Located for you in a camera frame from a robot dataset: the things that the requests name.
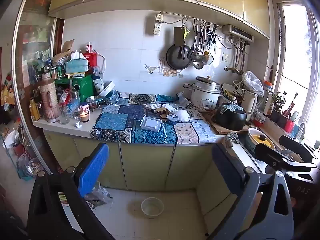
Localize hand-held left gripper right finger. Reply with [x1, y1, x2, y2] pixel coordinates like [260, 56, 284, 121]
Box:
[207, 142, 294, 240]

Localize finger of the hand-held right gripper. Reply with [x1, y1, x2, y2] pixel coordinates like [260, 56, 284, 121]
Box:
[279, 135, 313, 163]
[254, 142, 319, 172]

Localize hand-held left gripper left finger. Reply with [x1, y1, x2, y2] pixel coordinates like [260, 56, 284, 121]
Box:
[27, 142, 110, 240]

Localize blue and white carton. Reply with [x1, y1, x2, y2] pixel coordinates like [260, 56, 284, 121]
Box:
[163, 104, 179, 116]

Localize brown cardboard box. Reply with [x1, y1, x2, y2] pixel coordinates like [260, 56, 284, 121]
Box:
[145, 104, 168, 119]

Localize white pot with yellow lid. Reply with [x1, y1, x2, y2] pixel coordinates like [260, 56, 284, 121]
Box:
[246, 127, 276, 156]

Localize chrome sink faucet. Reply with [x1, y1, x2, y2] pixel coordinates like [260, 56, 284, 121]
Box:
[292, 123, 306, 141]

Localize grey dishcloth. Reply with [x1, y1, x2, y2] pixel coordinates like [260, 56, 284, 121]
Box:
[223, 132, 240, 151]

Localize red cup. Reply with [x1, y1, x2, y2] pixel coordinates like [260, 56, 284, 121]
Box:
[284, 119, 296, 133]

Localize clear plastic bag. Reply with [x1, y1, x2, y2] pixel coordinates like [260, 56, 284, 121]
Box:
[86, 183, 113, 205]

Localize wooden cutting board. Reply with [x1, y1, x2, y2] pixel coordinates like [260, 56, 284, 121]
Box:
[198, 110, 256, 135]

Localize grey plastic bag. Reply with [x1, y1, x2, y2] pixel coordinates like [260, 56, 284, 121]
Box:
[85, 197, 106, 209]

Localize stack of small bowls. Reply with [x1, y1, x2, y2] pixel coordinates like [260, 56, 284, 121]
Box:
[253, 111, 267, 128]

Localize black cooking pot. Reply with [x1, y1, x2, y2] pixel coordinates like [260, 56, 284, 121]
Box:
[214, 102, 248, 131]

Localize potted green plant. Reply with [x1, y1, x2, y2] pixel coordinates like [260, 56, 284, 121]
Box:
[269, 91, 287, 123]

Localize blue patchwork tablecloth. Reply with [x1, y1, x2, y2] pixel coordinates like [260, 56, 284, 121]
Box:
[89, 89, 226, 145]

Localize yellow-green lower cabinet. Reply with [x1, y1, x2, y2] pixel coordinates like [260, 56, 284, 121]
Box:
[42, 129, 240, 220]

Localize blue crocheted cloth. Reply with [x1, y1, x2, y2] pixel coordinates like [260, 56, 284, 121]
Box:
[220, 103, 244, 114]

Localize white bottle with orange cap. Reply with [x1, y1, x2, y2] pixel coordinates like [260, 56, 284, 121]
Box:
[263, 80, 275, 117]

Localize white electric kettle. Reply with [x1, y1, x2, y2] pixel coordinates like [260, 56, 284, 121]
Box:
[241, 90, 258, 115]

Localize clear drinking glass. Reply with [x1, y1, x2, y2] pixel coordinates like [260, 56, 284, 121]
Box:
[58, 102, 71, 125]

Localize white cup-shaped face mask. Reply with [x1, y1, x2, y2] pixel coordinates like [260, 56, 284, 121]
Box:
[176, 108, 191, 122]

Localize round blue-lidded container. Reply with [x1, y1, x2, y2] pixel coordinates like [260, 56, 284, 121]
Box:
[166, 113, 181, 126]

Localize clear water bottle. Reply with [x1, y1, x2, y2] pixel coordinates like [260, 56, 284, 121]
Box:
[70, 91, 81, 119]

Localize white rice cooker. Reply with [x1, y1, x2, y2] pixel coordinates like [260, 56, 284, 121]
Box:
[191, 75, 222, 111]

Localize metal bowl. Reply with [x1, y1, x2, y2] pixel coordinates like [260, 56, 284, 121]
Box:
[86, 95, 109, 109]

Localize white plastic tray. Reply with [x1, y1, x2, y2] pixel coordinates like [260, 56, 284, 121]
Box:
[139, 116, 163, 133]

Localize white plastic bag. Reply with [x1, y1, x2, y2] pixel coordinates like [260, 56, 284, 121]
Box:
[242, 70, 265, 98]

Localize white round tray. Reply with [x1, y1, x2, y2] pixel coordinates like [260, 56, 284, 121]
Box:
[98, 80, 116, 98]

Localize green metal box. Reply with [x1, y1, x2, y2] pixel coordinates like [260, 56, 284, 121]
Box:
[54, 75, 95, 103]

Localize yellow oil bottle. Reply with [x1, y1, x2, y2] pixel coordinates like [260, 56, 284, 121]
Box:
[29, 99, 41, 122]

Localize patterned pink thermos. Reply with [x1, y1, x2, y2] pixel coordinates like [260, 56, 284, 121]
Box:
[39, 73, 59, 124]

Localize white pouch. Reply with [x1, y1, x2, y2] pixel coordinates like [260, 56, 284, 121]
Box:
[92, 75, 105, 93]

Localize teal tissue box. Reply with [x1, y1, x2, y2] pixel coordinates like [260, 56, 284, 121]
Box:
[64, 58, 90, 75]

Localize metal strainer ladle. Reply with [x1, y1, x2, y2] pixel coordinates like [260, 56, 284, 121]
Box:
[191, 24, 204, 62]

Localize red tin box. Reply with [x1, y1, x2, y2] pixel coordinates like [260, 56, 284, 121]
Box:
[83, 42, 98, 67]

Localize black wok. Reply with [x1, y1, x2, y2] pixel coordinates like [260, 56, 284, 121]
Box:
[166, 43, 193, 71]

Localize flattened cardboard pieces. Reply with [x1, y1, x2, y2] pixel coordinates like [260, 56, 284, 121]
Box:
[52, 39, 76, 63]

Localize black kitchen scissors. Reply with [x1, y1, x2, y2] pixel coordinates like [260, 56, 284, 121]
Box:
[209, 28, 218, 55]

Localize steel cleaver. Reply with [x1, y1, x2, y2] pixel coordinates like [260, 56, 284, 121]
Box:
[173, 26, 187, 60]

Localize glass sliding door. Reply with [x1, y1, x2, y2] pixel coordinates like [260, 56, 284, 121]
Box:
[12, 0, 64, 177]

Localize white power strip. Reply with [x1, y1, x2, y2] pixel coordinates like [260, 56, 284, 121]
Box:
[152, 12, 164, 36]

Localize window frame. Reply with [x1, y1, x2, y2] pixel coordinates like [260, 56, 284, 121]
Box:
[272, 1, 320, 142]

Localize metal wall faucet pipes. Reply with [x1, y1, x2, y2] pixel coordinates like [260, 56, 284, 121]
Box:
[224, 41, 251, 75]

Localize white wall water heater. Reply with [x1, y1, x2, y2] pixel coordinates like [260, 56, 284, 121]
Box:
[222, 24, 255, 43]

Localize metal hanging rail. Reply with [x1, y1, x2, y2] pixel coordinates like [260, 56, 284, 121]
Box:
[159, 11, 223, 30]

